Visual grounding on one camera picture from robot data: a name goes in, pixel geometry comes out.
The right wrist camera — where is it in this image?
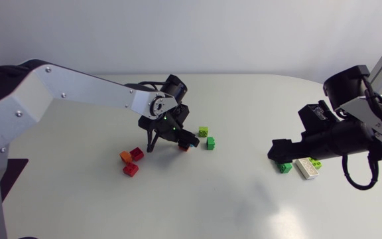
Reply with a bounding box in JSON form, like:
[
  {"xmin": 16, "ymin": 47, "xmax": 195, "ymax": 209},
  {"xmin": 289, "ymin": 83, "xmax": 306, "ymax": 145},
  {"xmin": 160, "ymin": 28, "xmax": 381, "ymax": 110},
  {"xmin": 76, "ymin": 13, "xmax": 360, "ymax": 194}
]
[{"xmin": 298, "ymin": 100, "xmax": 340, "ymax": 134}]

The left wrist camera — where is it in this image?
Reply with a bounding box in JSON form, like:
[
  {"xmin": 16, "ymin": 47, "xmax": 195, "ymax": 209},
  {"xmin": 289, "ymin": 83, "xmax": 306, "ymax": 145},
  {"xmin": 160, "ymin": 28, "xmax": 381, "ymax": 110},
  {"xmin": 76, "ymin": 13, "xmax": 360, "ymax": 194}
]
[{"xmin": 168, "ymin": 104, "xmax": 190, "ymax": 129}]

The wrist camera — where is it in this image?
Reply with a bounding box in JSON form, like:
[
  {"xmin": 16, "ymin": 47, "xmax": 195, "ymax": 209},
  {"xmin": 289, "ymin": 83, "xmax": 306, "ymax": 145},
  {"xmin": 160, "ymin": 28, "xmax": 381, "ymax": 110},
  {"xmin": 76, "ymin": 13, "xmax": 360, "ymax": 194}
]
[
  {"xmin": 298, "ymin": 100, "xmax": 340, "ymax": 134},
  {"xmin": 168, "ymin": 104, "xmax": 190, "ymax": 129}
]

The white toy brick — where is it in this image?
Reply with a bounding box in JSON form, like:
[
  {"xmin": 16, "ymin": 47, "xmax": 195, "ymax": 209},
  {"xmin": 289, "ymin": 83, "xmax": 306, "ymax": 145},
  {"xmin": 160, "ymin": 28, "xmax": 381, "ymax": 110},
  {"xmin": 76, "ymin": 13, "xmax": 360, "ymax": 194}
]
[{"xmin": 294, "ymin": 157, "xmax": 320, "ymax": 181}]

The black cable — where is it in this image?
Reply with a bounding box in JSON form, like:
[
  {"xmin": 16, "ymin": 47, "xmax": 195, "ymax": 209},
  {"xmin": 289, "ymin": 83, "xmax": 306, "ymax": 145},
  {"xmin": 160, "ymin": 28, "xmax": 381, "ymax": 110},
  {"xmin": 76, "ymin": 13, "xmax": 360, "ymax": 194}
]
[{"xmin": 342, "ymin": 151, "xmax": 380, "ymax": 191}]

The orange toy brick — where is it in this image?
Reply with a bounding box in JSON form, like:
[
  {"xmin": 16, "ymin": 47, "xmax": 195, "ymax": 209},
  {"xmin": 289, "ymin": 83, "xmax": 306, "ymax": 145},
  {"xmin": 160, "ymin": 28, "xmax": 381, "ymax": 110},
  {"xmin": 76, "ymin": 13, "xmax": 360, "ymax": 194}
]
[{"xmin": 119, "ymin": 150, "xmax": 133, "ymax": 164}]

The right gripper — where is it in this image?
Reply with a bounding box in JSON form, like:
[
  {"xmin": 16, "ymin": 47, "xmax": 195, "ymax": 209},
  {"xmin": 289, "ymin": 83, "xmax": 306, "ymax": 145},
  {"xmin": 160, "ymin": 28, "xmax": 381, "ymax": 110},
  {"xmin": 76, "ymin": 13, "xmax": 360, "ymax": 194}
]
[{"xmin": 267, "ymin": 119, "xmax": 377, "ymax": 164}]

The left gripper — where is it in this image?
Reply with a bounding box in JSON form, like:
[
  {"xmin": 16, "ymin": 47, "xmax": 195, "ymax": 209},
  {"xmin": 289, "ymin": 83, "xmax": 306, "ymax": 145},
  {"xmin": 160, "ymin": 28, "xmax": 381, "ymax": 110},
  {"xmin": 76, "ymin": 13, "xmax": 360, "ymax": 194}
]
[{"xmin": 137, "ymin": 114, "xmax": 201, "ymax": 153}]

